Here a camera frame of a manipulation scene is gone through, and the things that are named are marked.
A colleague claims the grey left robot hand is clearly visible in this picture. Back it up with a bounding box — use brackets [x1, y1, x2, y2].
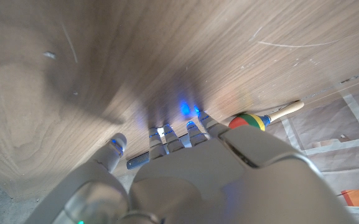
[23, 105, 359, 224]

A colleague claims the colourful striped wooden maraca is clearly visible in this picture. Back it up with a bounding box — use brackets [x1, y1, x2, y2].
[228, 100, 305, 132]

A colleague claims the blue flat tray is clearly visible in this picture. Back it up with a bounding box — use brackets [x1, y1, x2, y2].
[126, 133, 192, 170]

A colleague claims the printed bookshelf backdrop cloth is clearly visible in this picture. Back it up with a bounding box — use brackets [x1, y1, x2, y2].
[259, 83, 359, 224]

